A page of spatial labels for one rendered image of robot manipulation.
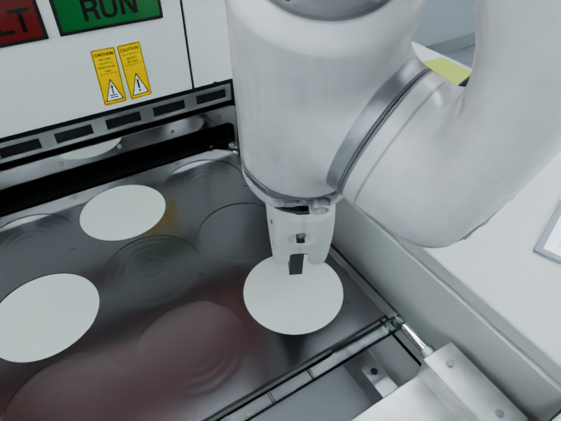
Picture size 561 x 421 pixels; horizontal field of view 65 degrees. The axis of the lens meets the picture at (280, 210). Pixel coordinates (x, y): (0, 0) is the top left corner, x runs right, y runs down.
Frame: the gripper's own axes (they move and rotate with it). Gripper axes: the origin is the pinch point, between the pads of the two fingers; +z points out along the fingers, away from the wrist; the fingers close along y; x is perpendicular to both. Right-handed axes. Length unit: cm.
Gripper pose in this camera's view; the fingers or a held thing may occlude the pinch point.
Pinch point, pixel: (288, 236)
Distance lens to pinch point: 46.5
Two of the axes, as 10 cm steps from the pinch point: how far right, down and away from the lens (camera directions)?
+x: -10.0, 0.6, -0.6
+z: -0.3, 4.0, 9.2
